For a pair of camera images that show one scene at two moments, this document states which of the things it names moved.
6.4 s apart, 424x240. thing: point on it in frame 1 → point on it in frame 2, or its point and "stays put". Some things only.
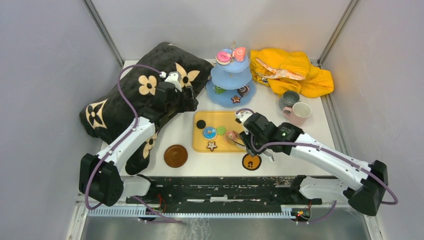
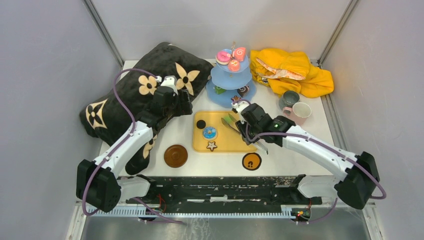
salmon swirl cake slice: x=239 y=54 stays put
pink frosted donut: x=223 y=58 stays put
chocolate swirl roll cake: x=243 y=91 stays put
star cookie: x=236 y=99 stays put
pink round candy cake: x=230 y=137 → x=233 y=65
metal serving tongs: x=238 y=141 → x=260 y=145
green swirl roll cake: x=219 y=90 stays put
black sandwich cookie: x=201 y=124 stays put
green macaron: x=221 y=130 → x=227 y=118
